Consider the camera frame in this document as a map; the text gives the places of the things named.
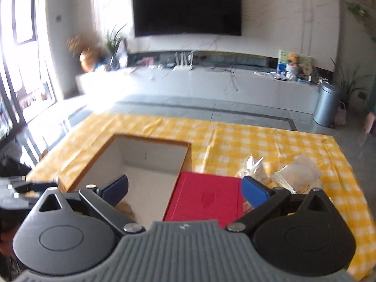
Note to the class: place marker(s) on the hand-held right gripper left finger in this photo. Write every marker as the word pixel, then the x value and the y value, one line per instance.
pixel 117 187

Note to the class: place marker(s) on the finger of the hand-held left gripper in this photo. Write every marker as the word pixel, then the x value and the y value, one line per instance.
pixel 41 187

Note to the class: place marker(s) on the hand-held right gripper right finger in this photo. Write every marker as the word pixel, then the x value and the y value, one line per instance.
pixel 253 192

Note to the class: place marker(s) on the cardboard box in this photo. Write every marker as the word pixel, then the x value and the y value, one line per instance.
pixel 152 182

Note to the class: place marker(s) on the crinkled white plastic packet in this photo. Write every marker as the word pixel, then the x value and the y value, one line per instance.
pixel 304 169

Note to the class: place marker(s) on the red flat box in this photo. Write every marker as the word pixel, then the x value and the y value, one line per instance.
pixel 205 194

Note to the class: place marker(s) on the yellow checked tablecloth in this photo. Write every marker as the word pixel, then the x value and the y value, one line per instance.
pixel 235 135

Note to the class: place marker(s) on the grey metal trash bin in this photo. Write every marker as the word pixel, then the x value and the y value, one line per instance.
pixel 325 105

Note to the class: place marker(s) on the white marble television cabinet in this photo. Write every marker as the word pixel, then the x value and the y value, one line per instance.
pixel 191 85

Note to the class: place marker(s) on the dark framed glass door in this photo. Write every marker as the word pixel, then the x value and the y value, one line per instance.
pixel 17 64

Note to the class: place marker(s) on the brown teddy bear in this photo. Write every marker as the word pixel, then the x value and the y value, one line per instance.
pixel 293 64

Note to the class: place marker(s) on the teddy bear with picture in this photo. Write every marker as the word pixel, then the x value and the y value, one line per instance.
pixel 282 61

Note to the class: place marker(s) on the white router with antennas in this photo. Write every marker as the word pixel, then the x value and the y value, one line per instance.
pixel 182 67

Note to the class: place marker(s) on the tall green floor plant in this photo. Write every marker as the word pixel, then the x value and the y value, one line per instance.
pixel 349 85

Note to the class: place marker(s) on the green potted plant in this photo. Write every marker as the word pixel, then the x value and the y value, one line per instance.
pixel 113 42

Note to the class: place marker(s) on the dried brown flowers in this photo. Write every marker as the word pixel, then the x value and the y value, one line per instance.
pixel 77 42

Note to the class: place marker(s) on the hanging green vine plant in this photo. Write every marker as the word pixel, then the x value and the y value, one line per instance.
pixel 361 13

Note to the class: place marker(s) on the black wall television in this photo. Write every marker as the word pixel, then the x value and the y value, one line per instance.
pixel 188 6

